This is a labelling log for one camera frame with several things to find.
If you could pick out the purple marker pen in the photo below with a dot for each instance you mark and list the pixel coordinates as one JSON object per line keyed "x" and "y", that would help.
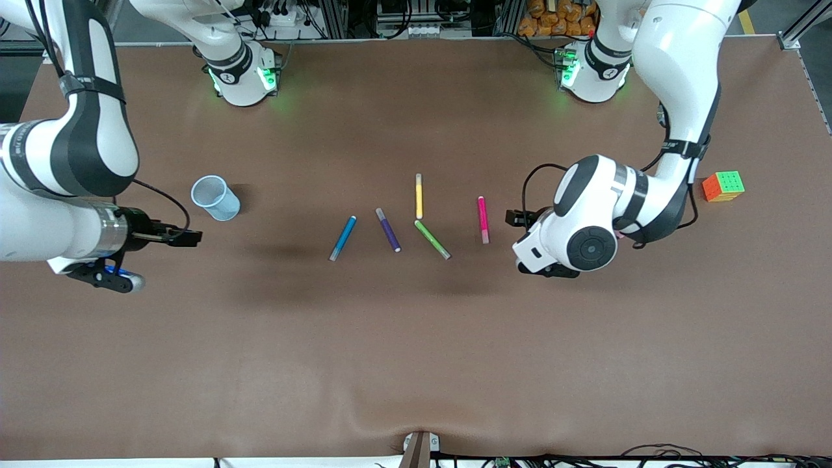
{"x": 389, "y": 232}

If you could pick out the aluminium frame post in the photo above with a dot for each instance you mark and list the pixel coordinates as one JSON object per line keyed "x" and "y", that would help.
{"x": 508, "y": 16}
{"x": 790, "y": 40}
{"x": 335, "y": 19}

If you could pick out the translucent blue plastic cup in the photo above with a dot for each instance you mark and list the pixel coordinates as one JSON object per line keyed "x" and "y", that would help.
{"x": 224, "y": 208}

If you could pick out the small green circuit board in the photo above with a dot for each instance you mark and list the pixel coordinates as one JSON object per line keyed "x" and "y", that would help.
{"x": 502, "y": 463}

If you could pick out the yellow marker pen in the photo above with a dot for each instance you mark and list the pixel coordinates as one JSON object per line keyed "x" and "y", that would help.
{"x": 419, "y": 198}

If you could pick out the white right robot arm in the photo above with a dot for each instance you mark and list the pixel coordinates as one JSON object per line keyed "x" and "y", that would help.
{"x": 97, "y": 143}

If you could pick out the pink marker pen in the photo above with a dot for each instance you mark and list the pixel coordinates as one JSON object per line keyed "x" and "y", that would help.
{"x": 483, "y": 218}

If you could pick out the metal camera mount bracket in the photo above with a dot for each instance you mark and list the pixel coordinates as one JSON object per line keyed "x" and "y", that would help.
{"x": 419, "y": 452}

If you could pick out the pile of orange objects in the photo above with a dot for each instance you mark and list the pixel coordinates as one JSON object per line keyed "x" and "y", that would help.
{"x": 539, "y": 26}

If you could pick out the brown table mat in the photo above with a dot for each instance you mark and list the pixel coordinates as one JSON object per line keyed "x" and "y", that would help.
{"x": 416, "y": 357}

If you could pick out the green marker pen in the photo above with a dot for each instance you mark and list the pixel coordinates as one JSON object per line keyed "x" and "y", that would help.
{"x": 431, "y": 238}

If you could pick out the colourful puzzle cube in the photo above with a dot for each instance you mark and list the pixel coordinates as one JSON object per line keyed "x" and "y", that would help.
{"x": 728, "y": 182}

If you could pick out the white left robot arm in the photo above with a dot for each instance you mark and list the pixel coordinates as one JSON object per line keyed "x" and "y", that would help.
{"x": 676, "y": 65}

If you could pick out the blue marker pen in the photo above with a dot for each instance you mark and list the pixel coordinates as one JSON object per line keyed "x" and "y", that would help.
{"x": 343, "y": 238}

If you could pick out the white power strip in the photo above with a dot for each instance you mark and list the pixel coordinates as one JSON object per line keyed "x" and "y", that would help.
{"x": 279, "y": 18}

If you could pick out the white terminal strip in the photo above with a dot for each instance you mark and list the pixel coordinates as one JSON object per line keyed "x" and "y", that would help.
{"x": 426, "y": 30}

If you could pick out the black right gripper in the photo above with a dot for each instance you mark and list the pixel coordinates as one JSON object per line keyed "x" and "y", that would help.
{"x": 142, "y": 229}

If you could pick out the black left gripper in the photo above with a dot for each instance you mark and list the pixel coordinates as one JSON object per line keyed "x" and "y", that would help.
{"x": 520, "y": 218}

